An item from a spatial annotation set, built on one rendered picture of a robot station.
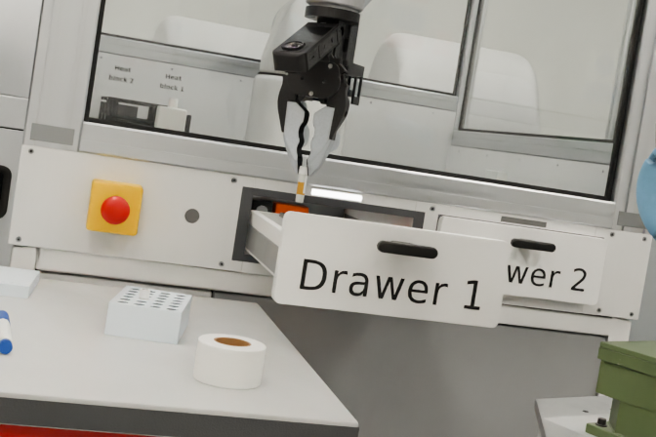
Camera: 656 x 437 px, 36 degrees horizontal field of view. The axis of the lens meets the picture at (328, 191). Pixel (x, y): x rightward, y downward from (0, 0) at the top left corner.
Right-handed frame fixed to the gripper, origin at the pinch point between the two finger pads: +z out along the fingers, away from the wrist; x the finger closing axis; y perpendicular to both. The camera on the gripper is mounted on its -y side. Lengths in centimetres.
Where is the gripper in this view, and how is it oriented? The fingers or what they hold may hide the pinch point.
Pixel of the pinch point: (303, 164)
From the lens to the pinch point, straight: 128.3
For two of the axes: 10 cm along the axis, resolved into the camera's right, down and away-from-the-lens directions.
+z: -1.5, 9.9, 0.5
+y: 3.8, 0.1, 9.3
